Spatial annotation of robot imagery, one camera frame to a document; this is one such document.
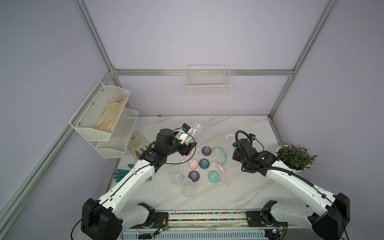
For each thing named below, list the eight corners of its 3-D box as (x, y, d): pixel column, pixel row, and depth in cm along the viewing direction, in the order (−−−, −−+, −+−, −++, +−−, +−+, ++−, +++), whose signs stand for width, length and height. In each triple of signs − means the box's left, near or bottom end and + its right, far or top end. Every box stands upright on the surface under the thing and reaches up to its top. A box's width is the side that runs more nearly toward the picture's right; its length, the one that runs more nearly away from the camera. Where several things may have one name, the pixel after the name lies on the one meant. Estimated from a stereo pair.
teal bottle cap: (208, 183, 87) (208, 180, 84) (207, 173, 91) (208, 170, 87) (218, 183, 87) (219, 180, 84) (217, 173, 91) (218, 170, 87)
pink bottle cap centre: (191, 172, 92) (191, 169, 88) (187, 165, 95) (187, 162, 91) (199, 167, 94) (199, 164, 90) (195, 161, 97) (195, 157, 93)
